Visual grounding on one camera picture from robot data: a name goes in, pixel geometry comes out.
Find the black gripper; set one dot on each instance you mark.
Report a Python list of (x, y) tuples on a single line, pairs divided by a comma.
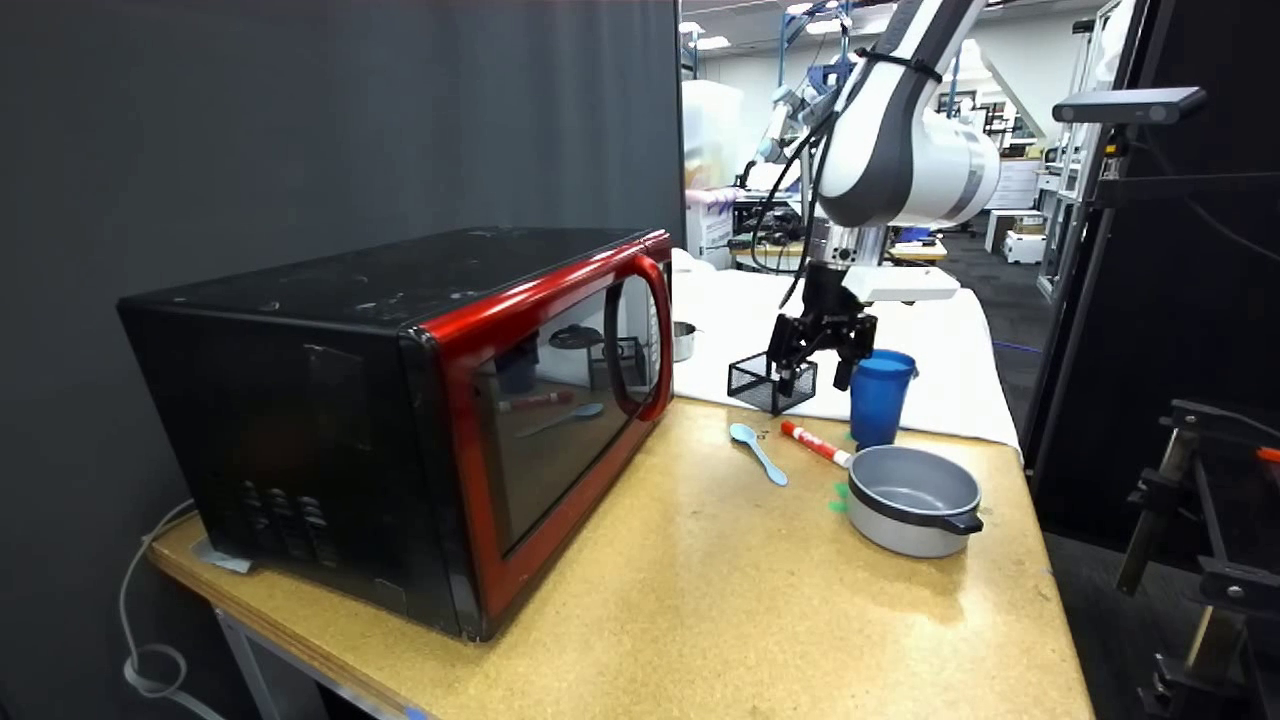
[(826, 311)]

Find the blue plastic cup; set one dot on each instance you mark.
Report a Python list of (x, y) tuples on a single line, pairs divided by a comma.
[(878, 406)]

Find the red and white marker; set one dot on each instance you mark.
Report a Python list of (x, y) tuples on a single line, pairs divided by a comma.
[(807, 437)]

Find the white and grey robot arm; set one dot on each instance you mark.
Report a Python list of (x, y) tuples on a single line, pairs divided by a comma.
[(907, 145)]

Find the white cloth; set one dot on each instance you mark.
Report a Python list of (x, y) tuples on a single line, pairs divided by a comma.
[(721, 312)]

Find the blue and white background robot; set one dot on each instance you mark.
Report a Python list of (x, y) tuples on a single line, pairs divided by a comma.
[(782, 112)]

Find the black partition panel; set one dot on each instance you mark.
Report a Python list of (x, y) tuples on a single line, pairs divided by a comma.
[(1172, 305)]

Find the black metal clamp stand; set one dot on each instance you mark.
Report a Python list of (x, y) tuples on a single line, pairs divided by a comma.
[(1222, 532)]

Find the red and black microwave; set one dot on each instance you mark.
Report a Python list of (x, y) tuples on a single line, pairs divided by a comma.
[(334, 440)]

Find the dark grey curtain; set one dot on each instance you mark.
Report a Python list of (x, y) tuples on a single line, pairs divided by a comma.
[(334, 122)]

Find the black camera on stand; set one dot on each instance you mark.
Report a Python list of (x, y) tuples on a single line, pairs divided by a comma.
[(1124, 104)]

